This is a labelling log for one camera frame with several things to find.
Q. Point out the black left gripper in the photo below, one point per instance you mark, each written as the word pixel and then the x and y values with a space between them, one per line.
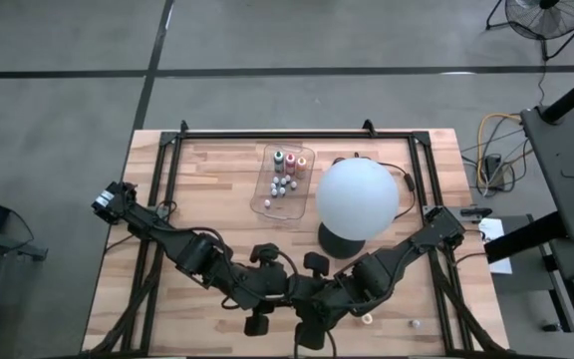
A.
pixel 267 286

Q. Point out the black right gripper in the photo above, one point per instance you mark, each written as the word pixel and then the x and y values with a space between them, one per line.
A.
pixel 317 301

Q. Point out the white paper sheet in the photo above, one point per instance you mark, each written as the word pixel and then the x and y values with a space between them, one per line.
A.
pixel 491 230

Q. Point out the grey desk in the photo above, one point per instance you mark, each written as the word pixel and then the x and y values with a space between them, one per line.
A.
pixel 566 259

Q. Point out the clear plastic bin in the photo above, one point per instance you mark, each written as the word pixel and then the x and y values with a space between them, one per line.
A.
pixel 297 207

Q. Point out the grey side table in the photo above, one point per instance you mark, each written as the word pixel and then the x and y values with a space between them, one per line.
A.
pixel 566 164

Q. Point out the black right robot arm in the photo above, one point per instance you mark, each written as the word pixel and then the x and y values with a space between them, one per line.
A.
pixel 396 251

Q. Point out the grey mounting plate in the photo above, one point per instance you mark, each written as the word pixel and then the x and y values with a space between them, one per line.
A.
pixel 466 219

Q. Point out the black bracket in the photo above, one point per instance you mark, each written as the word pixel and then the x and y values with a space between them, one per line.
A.
pixel 476 212

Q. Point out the large green food coloring bottle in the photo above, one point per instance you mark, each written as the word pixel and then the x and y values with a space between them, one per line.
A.
pixel 278 157

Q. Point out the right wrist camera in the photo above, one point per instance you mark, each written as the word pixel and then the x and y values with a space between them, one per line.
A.
pixel 316 264

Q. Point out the large orange food coloring bottle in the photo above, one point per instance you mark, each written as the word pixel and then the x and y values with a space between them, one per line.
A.
pixel 301 162

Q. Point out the black lamp with round base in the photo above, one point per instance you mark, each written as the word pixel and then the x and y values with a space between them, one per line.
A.
pixel 357 199

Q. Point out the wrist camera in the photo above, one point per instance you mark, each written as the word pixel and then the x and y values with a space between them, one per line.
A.
pixel 316 264
pixel 265 252

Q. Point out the black diagonal beam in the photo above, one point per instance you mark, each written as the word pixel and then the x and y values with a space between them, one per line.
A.
pixel 521 239

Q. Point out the large red food coloring bottle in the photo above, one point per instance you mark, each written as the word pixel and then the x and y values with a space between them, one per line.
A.
pixel 290 159

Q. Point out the small black floor object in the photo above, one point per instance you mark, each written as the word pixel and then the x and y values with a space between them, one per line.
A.
pixel 550 327

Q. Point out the black pole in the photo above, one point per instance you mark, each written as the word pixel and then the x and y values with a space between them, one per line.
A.
pixel 573 93

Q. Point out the black power adapter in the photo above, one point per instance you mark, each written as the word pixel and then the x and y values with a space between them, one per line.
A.
pixel 492 167

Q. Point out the black floor fan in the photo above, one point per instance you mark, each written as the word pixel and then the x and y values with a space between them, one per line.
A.
pixel 548 22

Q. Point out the large yellow food coloring bottle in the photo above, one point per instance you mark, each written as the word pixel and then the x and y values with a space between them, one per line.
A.
pixel 367 319

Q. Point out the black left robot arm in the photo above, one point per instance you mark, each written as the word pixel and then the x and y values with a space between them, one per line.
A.
pixel 192 251

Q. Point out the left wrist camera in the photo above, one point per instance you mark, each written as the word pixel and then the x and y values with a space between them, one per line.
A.
pixel 265 252

